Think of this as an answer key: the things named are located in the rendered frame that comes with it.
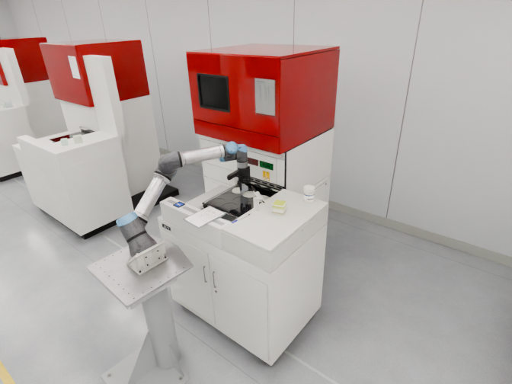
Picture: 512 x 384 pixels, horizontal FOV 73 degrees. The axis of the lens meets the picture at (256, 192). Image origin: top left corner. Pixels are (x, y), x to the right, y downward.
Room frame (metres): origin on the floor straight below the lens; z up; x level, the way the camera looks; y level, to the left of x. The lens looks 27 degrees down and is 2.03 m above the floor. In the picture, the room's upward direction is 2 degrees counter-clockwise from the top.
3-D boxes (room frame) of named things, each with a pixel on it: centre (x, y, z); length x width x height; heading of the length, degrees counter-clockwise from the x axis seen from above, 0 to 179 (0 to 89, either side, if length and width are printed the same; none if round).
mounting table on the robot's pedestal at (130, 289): (1.54, 0.63, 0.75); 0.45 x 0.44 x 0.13; 137
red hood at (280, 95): (2.63, -0.08, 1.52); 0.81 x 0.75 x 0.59; 51
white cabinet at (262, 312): (1.96, 0.11, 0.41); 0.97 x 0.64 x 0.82; 51
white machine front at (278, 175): (2.39, 0.12, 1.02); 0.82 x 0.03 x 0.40; 51
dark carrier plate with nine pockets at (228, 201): (2.09, 0.11, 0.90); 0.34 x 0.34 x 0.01; 51
